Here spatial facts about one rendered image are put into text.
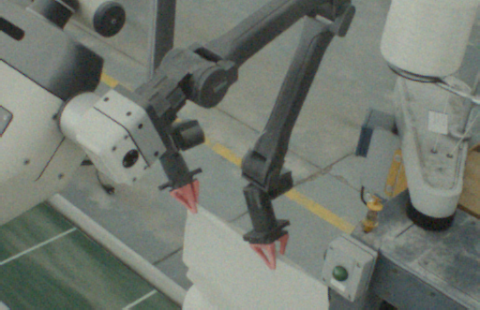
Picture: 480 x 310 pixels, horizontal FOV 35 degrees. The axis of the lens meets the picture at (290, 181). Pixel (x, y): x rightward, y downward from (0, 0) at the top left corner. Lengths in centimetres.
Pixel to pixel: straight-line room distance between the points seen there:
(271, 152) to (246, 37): 33
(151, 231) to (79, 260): 79
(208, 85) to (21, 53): 33
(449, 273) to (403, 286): 8
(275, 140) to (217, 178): 216
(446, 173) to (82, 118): 65
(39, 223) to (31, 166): 147
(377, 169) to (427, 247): 44
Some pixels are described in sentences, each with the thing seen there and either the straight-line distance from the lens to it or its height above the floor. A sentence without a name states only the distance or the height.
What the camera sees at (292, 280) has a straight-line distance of 176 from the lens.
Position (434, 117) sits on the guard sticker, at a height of 142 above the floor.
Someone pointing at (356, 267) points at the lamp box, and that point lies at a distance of 131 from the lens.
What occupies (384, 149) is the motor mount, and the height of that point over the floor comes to 127.
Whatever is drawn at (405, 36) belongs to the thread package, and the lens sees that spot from 148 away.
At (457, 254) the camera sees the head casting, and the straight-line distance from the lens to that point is 138.
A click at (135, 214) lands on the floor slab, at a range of 350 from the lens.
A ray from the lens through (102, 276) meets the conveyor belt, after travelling 262.
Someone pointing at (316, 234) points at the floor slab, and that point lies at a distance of 353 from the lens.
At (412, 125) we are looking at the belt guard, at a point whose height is 142.
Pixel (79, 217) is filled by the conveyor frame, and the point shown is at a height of 41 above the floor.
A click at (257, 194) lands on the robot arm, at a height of 116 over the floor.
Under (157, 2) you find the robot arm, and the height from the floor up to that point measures 144.
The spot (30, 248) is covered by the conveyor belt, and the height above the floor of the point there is 38.
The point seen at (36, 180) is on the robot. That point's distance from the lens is 140.
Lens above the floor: 214
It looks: 34 degrees down
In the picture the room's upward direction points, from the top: 11 degrees clockwise
